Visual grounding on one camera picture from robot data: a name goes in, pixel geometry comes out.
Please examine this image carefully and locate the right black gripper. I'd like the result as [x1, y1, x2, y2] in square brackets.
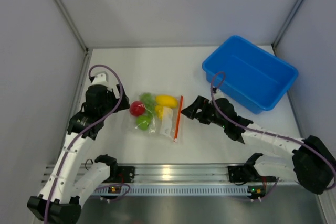
[182, 95, 227, 129]

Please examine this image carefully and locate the clear zip top bag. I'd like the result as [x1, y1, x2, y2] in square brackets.
[123, 92, 184, 143]

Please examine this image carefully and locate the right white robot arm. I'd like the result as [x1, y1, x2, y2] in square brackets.
[181, 96, 335, 195]

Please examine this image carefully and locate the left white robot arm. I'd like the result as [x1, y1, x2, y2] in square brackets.
[27, 72, 130, 223]

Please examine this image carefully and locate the red fake apple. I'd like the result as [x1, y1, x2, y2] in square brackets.
[129, 101, 145, 117]

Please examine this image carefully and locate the green fake lettuce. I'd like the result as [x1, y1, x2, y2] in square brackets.
[139, 92, 156, 113]

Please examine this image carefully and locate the green fake lime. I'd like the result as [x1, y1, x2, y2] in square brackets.
[136, 115, 152, 131]

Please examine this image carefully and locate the blue plastic bin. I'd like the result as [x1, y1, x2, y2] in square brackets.
[202, 35, 299, 114]

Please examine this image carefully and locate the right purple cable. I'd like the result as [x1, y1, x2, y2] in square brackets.
[211, 71, 336, 183]

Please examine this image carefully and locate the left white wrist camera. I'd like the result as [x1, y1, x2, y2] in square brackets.
[90, 71, 109, 87]

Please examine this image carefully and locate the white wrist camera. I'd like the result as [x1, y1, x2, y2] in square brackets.
[212, 88, 224, 100]
[90, 71, 109, 87]

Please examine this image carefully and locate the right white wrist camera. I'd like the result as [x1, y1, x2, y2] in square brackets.
[212, 88, 224, 100]

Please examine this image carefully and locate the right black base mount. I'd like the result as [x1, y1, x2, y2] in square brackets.
[227, 166, 249, 186]

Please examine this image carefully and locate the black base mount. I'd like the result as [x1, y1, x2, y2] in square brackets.
[227, 166, 249, 186]
[114, 166, 135, 183]

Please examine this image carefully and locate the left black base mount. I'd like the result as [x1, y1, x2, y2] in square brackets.
[114, 166, 135, 183]

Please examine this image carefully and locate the aluminium mounting rail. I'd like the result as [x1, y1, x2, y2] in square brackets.
[41, 163, 326, 184]

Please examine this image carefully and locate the slotted cable duct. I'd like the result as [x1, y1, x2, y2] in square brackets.
[92, 185, 263, 197]

